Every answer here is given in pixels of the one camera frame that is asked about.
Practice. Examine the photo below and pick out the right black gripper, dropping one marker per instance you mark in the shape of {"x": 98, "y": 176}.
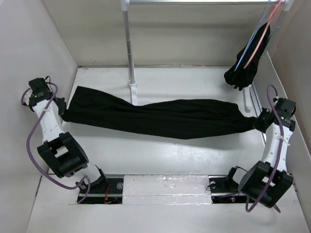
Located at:
{"x": 258, "y": 125}

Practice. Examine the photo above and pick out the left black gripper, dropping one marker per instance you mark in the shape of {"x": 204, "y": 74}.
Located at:
{"x": 62, "y": 105}

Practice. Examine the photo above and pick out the black trousers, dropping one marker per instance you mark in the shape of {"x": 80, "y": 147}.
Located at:
{"x": 179, "y": 119}

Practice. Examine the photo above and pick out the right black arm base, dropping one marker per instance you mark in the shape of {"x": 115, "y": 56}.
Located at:
{"x": 224, "y": 191}

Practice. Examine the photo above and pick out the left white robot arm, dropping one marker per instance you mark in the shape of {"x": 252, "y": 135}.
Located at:
{"x": 60, "y": 151}

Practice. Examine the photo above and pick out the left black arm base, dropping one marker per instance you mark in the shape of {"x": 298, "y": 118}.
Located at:
{"x": 107, "y": 193}

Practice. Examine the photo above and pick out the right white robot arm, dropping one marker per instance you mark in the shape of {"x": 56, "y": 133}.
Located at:
{"x": 268, "y": 180}

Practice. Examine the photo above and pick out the black garment on hanger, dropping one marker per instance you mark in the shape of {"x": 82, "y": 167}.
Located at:
{"x": 244, "y": 75}

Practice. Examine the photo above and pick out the blue clothes hanger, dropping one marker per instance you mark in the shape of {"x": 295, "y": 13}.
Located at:
{"x": 261, "y": 19}

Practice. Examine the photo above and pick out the silver clothes rack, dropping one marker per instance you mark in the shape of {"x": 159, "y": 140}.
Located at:
{"x": 133, "y": 84}

